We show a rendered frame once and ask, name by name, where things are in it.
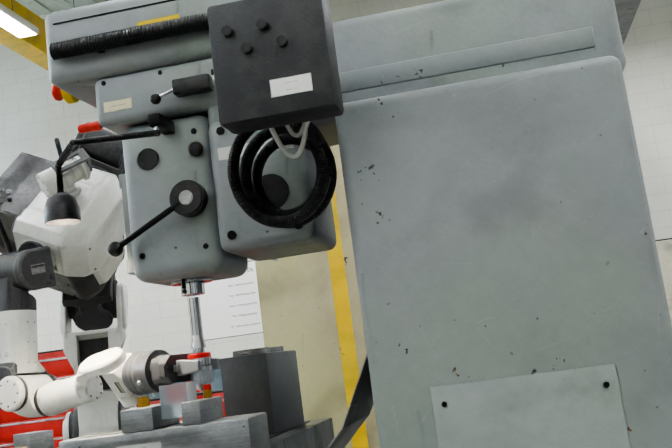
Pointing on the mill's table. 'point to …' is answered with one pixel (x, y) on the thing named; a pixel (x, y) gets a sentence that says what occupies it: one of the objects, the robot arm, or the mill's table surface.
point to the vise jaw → (144, 419)
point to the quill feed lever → (188, 196)
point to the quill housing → (158, 246)
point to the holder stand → (263, 386)
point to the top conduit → (128, 36)
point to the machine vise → (189, 431)
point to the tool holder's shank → (196, 325)
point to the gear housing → (116, 105)
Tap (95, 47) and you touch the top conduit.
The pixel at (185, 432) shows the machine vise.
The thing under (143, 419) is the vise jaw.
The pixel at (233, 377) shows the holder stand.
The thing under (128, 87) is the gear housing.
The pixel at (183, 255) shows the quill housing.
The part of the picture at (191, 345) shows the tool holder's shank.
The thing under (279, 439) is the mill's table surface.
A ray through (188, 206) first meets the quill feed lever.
